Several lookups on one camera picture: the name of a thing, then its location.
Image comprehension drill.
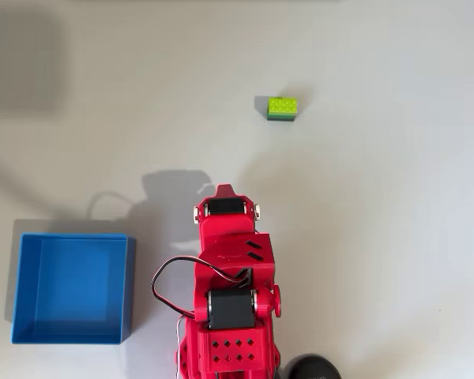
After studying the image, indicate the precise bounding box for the green lego brick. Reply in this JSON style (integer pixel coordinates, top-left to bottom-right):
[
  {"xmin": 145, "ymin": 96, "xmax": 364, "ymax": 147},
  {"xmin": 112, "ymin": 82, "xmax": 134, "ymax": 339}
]
[{"xmin": 266, "ymin": 96, "xmax": 300, "ymax": 122}]

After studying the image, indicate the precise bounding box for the black red servo cable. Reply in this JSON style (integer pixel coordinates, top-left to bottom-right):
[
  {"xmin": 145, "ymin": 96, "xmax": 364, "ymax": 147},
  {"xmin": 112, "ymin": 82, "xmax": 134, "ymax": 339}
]
[{"xmin": 151, "ymin": 256, "xmax": 258, "ymax": 319}]

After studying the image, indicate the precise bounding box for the white thin cable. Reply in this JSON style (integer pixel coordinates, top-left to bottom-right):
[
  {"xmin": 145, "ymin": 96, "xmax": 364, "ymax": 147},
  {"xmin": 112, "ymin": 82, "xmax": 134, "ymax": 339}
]
[{"xmin": 175, "ymin": 314, "xmax": 187, "ymax": 379}]

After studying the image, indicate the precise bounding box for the blue plastic box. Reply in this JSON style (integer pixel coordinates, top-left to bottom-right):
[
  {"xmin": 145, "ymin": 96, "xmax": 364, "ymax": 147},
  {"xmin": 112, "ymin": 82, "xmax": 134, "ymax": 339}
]
[{"xmin": 9, "ymin": 232, "xmax": 137, "ymax": 346}]

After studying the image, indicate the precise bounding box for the black gooseneck camera stand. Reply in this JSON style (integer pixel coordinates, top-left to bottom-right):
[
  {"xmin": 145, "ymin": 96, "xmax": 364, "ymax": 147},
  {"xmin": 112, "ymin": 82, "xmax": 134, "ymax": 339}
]
[{"xmin": 280, "ymin": 353, "xmax": 343, "ymax": 379}]

